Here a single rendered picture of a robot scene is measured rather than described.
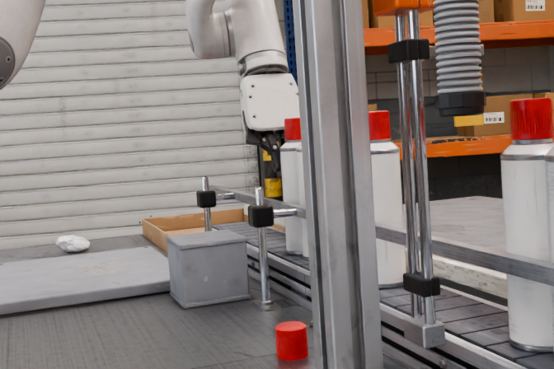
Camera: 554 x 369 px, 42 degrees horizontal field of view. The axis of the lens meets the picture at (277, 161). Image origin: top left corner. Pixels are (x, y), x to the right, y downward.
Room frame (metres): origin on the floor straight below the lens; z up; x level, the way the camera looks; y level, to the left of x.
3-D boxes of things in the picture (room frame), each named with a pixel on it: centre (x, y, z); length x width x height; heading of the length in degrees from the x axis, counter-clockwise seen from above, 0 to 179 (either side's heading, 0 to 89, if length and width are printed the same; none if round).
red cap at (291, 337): (0.76, 0.00, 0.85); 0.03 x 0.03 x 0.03
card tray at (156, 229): (1.64, 0.16, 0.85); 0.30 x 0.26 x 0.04; 20
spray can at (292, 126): (1.09, -0.03, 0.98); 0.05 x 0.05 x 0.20
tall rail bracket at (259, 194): (0.99, 0.01, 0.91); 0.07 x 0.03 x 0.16; 110
